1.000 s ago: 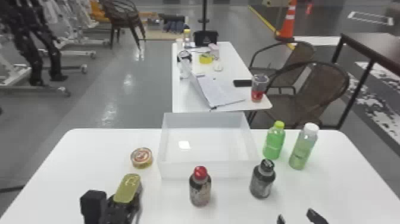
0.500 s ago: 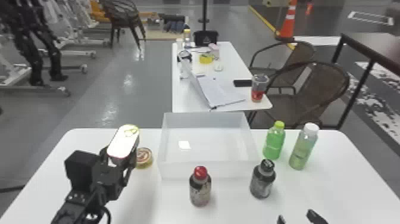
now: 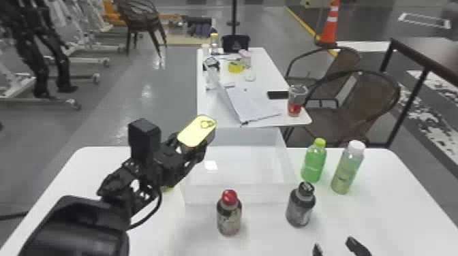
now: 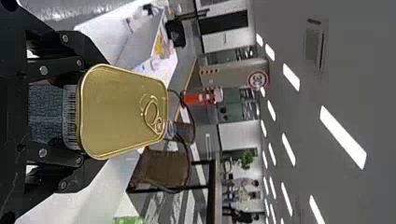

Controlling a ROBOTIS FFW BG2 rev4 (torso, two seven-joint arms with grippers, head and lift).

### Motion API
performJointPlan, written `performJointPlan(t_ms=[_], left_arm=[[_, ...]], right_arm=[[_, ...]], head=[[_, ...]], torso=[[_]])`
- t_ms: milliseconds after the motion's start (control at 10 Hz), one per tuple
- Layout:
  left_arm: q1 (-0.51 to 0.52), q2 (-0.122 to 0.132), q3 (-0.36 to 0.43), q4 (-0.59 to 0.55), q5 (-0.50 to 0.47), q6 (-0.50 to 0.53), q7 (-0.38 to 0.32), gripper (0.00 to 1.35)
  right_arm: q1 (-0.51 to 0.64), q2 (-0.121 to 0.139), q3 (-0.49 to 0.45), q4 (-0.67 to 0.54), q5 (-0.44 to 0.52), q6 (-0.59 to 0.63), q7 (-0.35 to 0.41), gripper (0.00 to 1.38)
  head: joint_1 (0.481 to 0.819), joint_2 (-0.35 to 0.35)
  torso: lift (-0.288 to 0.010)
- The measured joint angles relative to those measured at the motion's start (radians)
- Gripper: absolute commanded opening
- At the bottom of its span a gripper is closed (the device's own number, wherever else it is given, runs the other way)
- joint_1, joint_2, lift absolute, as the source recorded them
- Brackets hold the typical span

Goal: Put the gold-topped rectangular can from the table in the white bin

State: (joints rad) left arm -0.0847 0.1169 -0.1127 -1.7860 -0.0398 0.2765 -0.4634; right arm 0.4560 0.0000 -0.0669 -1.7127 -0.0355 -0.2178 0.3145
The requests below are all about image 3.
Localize pale green bottle white cap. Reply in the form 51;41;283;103
330;140;367;195

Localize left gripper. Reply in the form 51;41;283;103
148;131;217;189

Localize black phone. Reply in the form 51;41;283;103
266;90;290;101

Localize black bag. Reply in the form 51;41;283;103
221;34;251;54

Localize dark bottle black cap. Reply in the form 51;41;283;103
285;180;317;228

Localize orange cone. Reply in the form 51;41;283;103
314;0;341;48

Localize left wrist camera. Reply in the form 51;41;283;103
127;118;162;166

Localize yellow tape roll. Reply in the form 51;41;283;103
227;61;246;74

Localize black cable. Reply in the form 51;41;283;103
128;185;163;230

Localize dark side table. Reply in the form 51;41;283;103
378;37;458;148

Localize brown chair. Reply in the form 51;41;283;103
282;69;402;148
284;46;363;109
114;0;168;59

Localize white side table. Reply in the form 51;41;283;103
195;46;314;144

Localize white papers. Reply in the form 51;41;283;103
215;83;283;126

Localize dark bottle red cap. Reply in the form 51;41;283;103
215;189;243;237

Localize clear box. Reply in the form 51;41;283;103
180;126;298;207

